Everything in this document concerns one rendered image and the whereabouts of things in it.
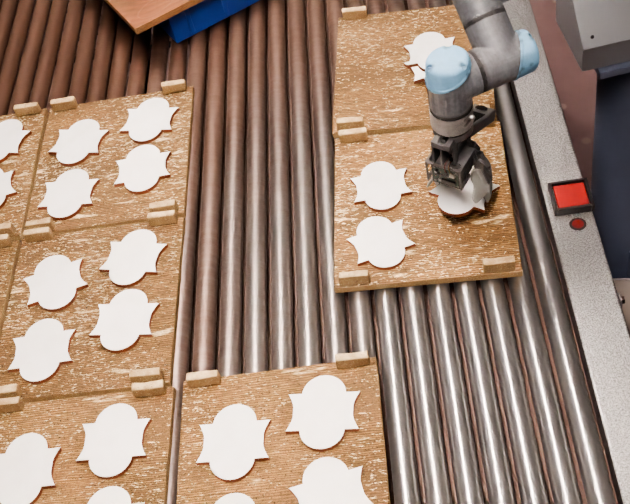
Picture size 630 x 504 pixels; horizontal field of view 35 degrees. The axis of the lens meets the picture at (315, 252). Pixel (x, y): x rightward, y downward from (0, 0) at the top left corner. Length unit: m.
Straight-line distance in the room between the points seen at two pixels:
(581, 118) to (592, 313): 1.76
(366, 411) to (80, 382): 0.54
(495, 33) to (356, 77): 0.65
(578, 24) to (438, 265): 0.71
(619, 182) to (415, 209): 0.87
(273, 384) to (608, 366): 0.58
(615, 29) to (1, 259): 1.41
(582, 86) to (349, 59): 1.46
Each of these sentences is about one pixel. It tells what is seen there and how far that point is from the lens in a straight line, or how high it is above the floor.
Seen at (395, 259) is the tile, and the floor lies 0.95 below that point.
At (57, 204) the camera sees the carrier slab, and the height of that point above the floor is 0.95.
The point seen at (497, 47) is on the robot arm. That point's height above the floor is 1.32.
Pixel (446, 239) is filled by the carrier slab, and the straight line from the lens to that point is 1.94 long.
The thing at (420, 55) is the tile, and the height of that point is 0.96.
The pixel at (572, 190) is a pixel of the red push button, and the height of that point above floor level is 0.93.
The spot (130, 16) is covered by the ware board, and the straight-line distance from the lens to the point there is 2.51.
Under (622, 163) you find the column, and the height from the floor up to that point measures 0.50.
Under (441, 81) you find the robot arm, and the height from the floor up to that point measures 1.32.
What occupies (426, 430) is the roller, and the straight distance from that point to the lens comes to 1.72.
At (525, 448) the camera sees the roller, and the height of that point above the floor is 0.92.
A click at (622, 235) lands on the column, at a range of 2.89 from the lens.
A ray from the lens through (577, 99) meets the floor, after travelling 3.62.
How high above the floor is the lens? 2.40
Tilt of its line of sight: 48 degrees down
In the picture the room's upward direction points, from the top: 14 degrees counter-clockwise
